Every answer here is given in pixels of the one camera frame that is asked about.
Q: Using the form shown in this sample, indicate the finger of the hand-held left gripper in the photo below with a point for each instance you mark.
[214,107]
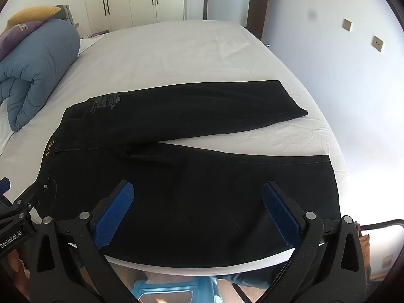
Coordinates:
[3,186]
[31,195]

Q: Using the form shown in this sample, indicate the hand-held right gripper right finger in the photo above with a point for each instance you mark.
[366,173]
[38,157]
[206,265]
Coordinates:
[281,210]

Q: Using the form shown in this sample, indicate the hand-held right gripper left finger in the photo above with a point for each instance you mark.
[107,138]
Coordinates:
[115,208]

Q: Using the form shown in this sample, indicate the black pants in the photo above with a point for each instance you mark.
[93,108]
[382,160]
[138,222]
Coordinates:
[195,189]

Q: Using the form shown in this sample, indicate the person's left hand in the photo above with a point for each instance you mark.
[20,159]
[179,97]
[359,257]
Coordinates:
[15,263]

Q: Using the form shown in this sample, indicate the orange cloth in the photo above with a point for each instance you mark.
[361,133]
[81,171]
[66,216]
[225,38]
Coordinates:
[363,243]

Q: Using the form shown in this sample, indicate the blue plastic stool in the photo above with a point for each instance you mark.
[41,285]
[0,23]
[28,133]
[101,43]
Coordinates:
[170,290]

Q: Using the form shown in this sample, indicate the rolled blue duvet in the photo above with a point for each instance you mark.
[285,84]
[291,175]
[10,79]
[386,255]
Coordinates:
[38,66]

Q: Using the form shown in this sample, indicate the purple pillow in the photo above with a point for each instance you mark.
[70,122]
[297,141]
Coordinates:
[14,31]

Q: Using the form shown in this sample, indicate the white folded cloth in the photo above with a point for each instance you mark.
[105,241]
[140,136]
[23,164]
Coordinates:
[90,41]

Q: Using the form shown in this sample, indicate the bed with white sheet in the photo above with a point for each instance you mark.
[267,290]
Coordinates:
[189,56]

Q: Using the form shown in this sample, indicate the yellow pillow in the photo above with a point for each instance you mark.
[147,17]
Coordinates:
[30,14]

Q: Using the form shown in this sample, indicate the grey pillow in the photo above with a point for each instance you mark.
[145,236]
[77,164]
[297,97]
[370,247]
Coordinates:
[67,14]

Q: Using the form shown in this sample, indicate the dark brown door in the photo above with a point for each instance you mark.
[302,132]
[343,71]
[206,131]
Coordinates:
[258,9]

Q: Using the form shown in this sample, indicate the white wardrobe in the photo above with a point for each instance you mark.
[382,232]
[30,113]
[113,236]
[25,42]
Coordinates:
[142,0]

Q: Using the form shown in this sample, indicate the low wall socket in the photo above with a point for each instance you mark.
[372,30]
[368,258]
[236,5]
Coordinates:
[387,260]

